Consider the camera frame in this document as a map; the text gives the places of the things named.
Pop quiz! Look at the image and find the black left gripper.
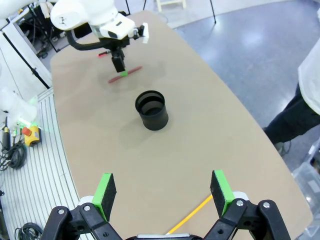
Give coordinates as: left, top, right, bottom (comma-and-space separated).
107, 36, 131, 77

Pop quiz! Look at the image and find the red translucent pen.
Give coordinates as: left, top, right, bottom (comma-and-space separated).
107, 65, 144, 84

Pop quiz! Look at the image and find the black handheld enabling switch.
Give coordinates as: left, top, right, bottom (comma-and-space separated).
1, 117, 12, 151

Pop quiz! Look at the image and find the black cable bundle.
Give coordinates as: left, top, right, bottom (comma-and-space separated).
0, 142, 27, 171
14, 222, 44, 240

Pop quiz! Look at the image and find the equipment rack with cables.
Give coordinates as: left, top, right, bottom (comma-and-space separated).
14, 0, 92, 59

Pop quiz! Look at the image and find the person in white t-shirt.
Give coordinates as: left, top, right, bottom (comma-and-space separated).
262, 37, 320, 158

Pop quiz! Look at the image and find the black tripod stand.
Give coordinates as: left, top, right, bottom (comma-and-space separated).
1, 31, 51, 90
209, 0, 217, 25

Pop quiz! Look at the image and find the black mesh pen holder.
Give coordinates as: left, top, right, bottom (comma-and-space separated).
134, 90, 170, 132

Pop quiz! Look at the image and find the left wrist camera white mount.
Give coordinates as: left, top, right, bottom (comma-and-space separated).
132, 22, 150, 45

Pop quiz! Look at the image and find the grey slotted aluminium base plate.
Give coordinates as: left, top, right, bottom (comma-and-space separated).
0, 87, 82, 240

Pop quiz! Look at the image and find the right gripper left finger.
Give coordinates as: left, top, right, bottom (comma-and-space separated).
42, 172, 123, 240

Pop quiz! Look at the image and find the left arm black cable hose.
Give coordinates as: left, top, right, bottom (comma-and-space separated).
65, 29, 111, 52

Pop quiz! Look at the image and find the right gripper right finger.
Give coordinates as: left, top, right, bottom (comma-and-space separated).
203, 169, 292, 240

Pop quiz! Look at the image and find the yellow emergency stop box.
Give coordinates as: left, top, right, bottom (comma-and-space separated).
22, 125, 42, 147

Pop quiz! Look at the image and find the yellow pencil with eraser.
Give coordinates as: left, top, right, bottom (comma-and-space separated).
166, 194, 214, 236

